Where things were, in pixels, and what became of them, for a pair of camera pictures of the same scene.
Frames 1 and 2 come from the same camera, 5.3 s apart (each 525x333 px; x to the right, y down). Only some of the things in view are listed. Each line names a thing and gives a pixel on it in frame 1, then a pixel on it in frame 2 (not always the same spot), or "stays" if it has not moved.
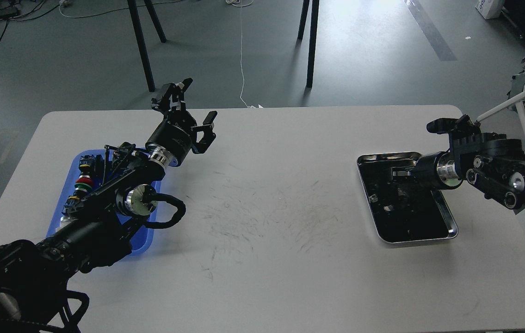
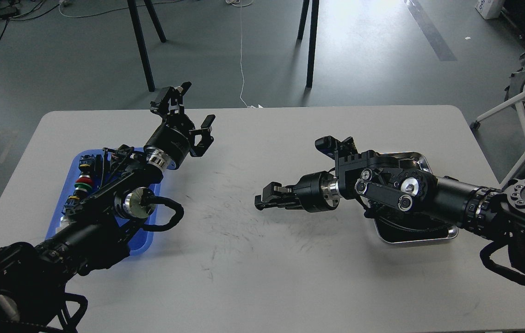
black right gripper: (437, 170) -> (316, 192)
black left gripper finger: (208, 136) stays
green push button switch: (83, 187) stays
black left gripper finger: (172, 96) stays
